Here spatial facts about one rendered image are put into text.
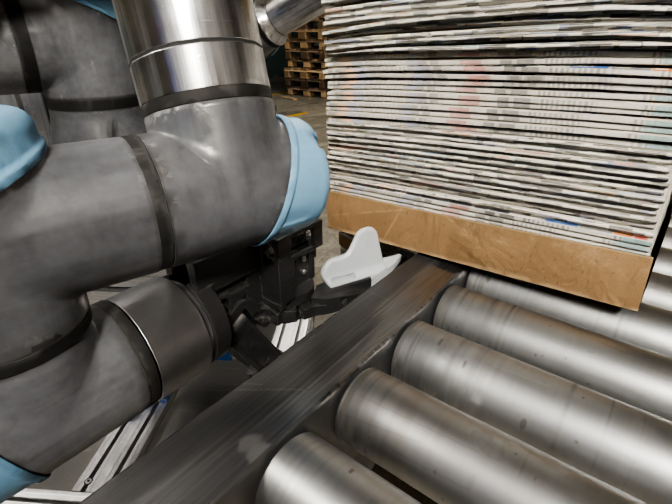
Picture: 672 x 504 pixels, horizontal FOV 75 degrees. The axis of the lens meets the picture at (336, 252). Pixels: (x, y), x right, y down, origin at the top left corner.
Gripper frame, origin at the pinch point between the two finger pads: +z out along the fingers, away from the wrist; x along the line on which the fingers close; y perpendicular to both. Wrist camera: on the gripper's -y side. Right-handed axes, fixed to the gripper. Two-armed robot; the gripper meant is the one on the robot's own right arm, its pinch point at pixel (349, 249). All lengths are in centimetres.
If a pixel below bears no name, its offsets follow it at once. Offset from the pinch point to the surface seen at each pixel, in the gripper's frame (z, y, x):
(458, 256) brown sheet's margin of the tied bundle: -0.2, 3.0, -11.9
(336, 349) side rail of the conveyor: -15.4, 1.7, -10.2
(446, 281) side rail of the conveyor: -2.7, 1.7, -12.1
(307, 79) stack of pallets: 543, -50, 482
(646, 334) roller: 1.0, 0.6, -26.5
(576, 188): 0.4, 10.6, -19.6
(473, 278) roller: 1.1, 0.6, -13.1
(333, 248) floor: 124, -78, 100
